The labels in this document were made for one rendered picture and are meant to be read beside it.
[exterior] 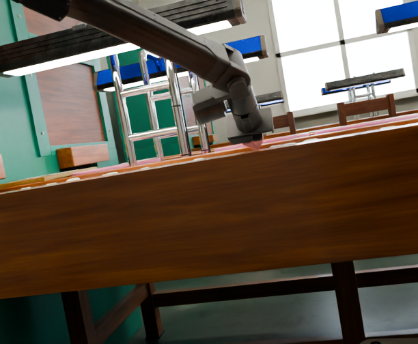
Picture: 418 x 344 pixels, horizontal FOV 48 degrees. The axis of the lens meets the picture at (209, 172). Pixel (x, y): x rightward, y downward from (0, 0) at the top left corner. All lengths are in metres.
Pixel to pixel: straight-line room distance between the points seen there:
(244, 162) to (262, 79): 5.37
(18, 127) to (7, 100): 0.09
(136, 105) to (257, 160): 3.20
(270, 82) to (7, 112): 4.77
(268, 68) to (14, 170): 4.85
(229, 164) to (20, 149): 0.99
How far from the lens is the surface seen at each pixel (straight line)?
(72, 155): 1.73
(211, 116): 0.96
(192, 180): 0.75
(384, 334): 1.46
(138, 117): 3.88
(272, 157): 0.72
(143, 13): 0.81
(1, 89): 1.60
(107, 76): 1.75
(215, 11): 1.06
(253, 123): 1.01
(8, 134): 1.57
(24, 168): 1.59
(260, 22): 6.20
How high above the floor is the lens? 0.79
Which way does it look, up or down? 3 degrees down
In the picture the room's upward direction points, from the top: 10 degrees counter-clockwise
